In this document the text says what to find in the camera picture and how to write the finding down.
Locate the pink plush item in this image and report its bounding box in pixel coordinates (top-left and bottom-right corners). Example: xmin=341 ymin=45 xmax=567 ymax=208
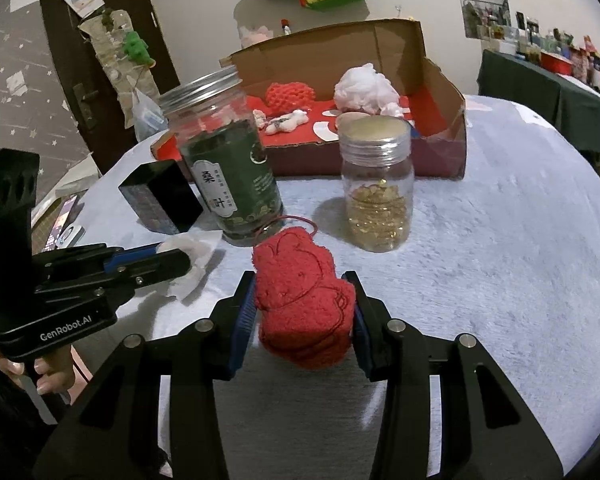
xmin=239 ymin=24 xmax=275 ymax=50

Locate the clear plastic bag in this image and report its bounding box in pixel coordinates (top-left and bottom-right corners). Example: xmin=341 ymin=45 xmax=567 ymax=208
xmin=132 ymin=87 xmax=168 ymax=143

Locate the small white plush toy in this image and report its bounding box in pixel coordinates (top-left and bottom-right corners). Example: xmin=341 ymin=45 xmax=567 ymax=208
xmin=254 ymin=109 xmax=310 ymax=136

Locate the person's left hand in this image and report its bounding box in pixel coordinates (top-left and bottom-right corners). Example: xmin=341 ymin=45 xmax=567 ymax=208
xmin=0 ymin=344 xmax=77 ymax=396

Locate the dark brown door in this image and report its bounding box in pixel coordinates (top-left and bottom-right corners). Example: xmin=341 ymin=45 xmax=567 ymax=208
xmin=37 ymin=0 xmax=181 ymax=168

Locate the red bowl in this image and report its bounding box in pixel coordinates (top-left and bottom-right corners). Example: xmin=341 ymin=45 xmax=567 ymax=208
xmin=540 ymin=51 xmax=576 ymax=76

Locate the smartphone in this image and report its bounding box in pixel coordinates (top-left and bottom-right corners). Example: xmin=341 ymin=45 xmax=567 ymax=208
xmin=42 ymin=194 xmax=81 ymax=253

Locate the thin red string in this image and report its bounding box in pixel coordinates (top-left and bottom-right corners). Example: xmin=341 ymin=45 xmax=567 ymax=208
xmin=256 ymin=215 xmax=318 ymax=241

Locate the white bath pouf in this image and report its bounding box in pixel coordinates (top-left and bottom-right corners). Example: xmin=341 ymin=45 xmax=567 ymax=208
xmin=333 ymin=63 xmax=400 ymax=113

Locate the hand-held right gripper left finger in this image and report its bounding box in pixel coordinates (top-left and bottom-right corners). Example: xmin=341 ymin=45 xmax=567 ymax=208
xmin=32 ymin=270 xmax=258 ymax=480

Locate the white tissue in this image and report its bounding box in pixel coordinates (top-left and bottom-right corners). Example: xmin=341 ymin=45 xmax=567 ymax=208
xmin=156 ymin=230 xmax=222 ymax=304

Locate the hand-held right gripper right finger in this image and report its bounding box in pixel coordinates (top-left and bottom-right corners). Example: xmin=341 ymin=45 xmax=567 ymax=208
xmin=341 ymin=270 xmax=565 ymax=480

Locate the black rectangular box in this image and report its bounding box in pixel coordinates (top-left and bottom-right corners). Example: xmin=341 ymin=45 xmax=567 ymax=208
xmin=118 ymin=159 xmax=204 ymax=236

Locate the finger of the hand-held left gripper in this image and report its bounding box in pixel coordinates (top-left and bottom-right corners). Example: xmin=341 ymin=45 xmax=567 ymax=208
xmin=32 ymin=242 xmax=165 ymax=276
xmin=34 ymin=250 xmax=192 ymax=297

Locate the metal door handle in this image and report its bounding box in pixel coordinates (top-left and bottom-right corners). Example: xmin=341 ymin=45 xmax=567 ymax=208
xmin=72 ymin=82 xmax=98 ymax=126

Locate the beige hanging door organizer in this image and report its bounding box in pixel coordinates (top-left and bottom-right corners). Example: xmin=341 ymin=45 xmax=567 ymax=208
xmin=77 ymin=7 xmax=161 ymax=131

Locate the red plush rabbit towel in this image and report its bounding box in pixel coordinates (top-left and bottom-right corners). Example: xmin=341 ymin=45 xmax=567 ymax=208
xmin=251 ymin=226 xmax=356 ymax=372

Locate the row of bottles and cosmetics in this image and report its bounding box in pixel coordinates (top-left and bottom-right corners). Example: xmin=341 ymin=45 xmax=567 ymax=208
xmin=462 ymin=0 xmax=600 ymax=93

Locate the table with dark green cloth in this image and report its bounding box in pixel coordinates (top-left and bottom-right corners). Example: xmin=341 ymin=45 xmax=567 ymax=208
xmin=476 ymin=49 xmax=600 ymax=161

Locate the clear jar of gold beads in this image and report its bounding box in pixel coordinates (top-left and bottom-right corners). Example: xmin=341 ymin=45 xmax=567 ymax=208
xmin=339 ymin=115 xmax=415 ymax=253

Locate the cardboard box with red lining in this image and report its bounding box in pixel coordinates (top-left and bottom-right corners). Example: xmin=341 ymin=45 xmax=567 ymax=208
xmin=150 ymin=18 xmax=468 ymax=180

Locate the red mesh sponge ball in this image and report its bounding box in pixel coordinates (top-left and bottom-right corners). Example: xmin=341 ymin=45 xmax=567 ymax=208
xmin=265 ymin=81 xmax=315 ymax=112

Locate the green tea leaf jar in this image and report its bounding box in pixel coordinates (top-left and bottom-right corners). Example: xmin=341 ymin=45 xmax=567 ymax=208
xmin=158 ymin=67 xmax=285 ymax=248

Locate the green plush toy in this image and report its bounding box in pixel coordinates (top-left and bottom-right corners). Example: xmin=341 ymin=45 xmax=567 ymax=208
xmin=122 ymin=31 xmax=157 ymax=67

